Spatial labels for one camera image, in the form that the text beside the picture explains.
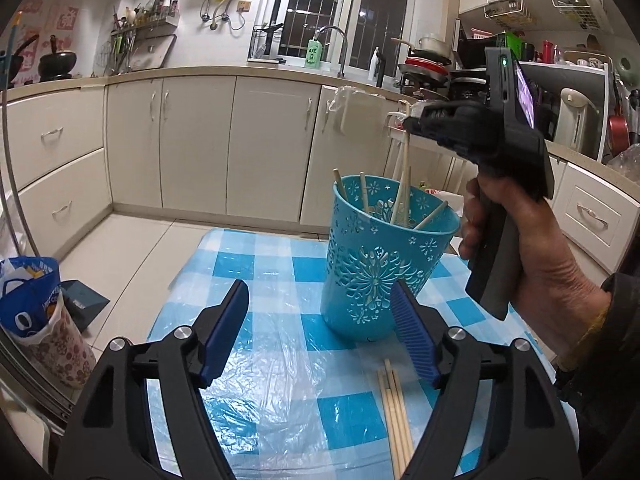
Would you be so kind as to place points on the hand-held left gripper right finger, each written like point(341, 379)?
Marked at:
point(415, 332)

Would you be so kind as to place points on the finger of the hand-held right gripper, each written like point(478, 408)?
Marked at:
point(422, 119)

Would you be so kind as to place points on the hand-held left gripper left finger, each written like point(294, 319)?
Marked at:
point(220, 332)

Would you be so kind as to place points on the wooden chopstick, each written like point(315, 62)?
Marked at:
point(431, 216)
point(406, 200)
point(340, 185)
point(387, 420)
point(404, 160)
point(403, 410)
point(364, 192)
point(396, 410)

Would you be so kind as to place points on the blue plastic lattice cup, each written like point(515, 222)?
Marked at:
point(360, 270)

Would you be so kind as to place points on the person's right forearm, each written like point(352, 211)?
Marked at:
point(605, 370)

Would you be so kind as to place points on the person's right hand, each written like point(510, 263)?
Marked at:
point(555, 280)

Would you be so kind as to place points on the dish rack with pots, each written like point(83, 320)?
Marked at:
point(430, 67)

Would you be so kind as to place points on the white black bottle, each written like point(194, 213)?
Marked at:
point(376, 67)

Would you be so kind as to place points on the white hanging plastic bag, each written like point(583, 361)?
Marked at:
point(350, 110)

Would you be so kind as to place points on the white electric thermos pot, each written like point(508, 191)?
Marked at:
point(575, 120)

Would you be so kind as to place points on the blue white checkered tablecloth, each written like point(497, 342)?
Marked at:
point(280, 410)

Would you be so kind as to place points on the chrome kitchen faucet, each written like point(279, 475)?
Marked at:
point(344, 50)

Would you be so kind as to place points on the kitchen window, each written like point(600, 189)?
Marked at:
point(385, 10)

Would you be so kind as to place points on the red cooking pot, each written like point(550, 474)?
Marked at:
point(622, 132)

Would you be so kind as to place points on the crumpled clear plastic bag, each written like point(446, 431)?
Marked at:
point(625, 165)

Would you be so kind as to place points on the green dish soap bottle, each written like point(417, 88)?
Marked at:
point(314, 55)

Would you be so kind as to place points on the blue and floral bag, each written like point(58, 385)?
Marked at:
point(65, 350)

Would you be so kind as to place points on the cream kitchen base cabinets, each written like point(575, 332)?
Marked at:
point(195, 145)

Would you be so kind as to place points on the blue white plastic bag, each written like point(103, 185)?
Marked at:
point(25, 310)

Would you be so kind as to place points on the wooden cutting board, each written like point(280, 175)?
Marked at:
point(155, 52)

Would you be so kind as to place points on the black wok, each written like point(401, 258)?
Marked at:
point(57, 62)

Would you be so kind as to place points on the wall shelf with bottles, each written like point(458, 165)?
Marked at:
point(150, 17)

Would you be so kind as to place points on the pink wall poster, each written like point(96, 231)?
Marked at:
point(62, 20)

